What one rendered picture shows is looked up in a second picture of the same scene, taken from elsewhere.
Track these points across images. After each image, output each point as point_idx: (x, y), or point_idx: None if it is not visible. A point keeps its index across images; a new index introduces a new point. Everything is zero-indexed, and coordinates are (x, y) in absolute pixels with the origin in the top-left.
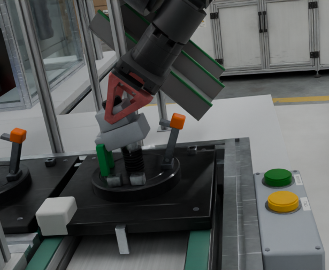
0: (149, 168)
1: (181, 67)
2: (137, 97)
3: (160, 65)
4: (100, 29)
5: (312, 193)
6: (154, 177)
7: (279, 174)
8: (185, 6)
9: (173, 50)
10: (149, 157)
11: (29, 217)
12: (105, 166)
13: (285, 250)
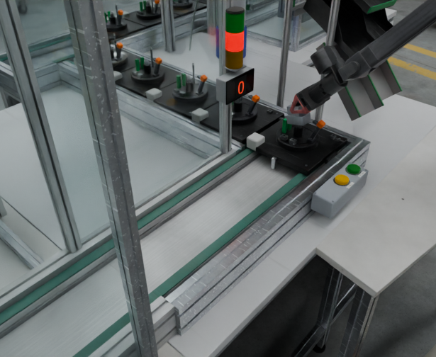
0: (303, 138)
1: (364, 83)
2: (303, 109)
3: (317, 99)
4: None
5: (386, 184)
6: (301, 143)
7: (354, 168)
8: (334, 81)
9: (325, 95)
10: (308, 132)
11: (245, 137)
12: (284, 129)
13: (321, 196)
